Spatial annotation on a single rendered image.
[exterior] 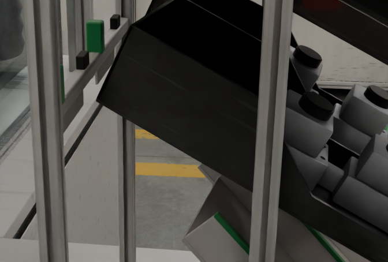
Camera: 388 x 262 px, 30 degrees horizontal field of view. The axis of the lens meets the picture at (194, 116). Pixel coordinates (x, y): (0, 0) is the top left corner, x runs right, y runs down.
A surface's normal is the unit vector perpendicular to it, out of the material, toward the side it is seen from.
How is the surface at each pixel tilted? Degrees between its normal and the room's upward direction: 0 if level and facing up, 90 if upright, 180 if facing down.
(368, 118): 90
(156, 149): 0
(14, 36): 107
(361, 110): 90
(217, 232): 90
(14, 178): 0
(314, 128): 92
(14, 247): 0
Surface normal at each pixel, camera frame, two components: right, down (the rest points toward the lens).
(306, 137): -0.18, 0.39
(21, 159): 0.02, -0.93
